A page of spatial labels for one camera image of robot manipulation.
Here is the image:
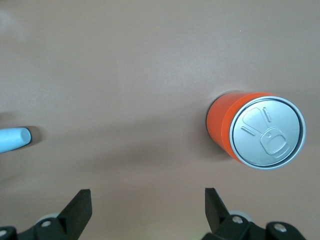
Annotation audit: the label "light blue cup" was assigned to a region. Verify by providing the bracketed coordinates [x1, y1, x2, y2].
[0, 126, 32, 154]

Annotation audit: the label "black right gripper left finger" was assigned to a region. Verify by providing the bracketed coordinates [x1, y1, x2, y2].
[32, 188, 93, 240]

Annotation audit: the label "orange can with silver lid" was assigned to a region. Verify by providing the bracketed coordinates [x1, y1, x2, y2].
[206, 91, 307, 172]

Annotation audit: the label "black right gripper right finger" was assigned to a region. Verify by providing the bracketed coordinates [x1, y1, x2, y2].
[201, 187, 252, 240]

